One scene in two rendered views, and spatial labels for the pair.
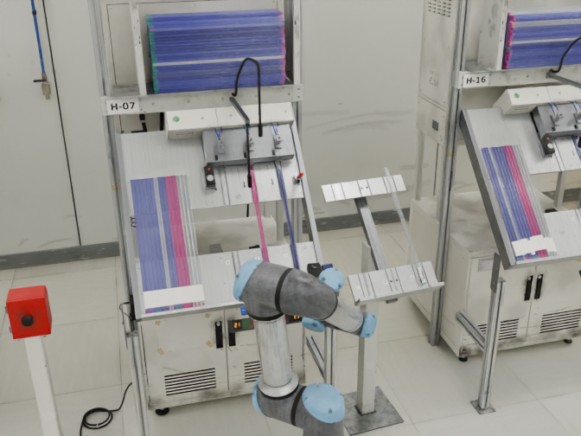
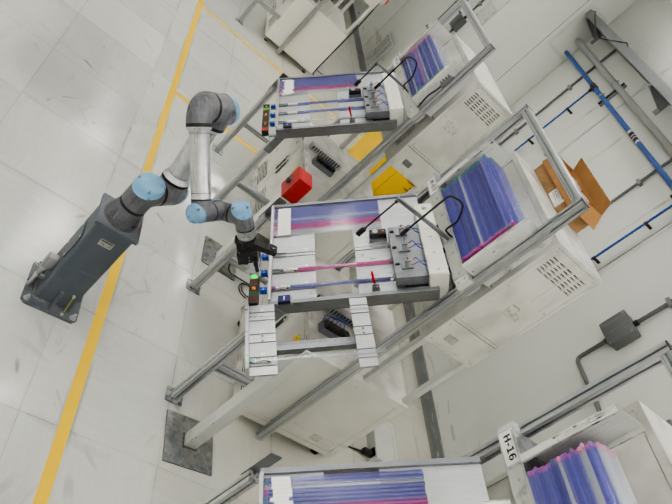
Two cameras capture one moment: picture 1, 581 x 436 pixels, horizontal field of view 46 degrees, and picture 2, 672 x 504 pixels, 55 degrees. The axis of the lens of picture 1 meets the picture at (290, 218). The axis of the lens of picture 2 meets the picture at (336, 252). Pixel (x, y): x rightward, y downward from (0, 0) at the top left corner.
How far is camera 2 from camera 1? 2.76 m
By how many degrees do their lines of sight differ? 65
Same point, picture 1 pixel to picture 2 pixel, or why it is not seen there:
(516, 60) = (540, 480)
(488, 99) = not seen: outside the picture
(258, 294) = not seen: hidden behind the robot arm
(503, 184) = (368, 484)
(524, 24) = (585, 464)
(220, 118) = (426, 230)
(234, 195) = (363, 253)
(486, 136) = (442, 482)
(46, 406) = not seen: hidden behind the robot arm
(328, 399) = (148, 181)
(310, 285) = (201, 98)
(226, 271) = (298, 248)
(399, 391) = (198, 490)
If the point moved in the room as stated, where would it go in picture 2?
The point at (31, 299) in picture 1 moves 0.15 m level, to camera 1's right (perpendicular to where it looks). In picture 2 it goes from (299, 174) to (294, 186)
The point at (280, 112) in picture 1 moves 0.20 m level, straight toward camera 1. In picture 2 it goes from (436, 265) to (403, 234)
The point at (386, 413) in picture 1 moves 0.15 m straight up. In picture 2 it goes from (177, 452) to (197, 436)
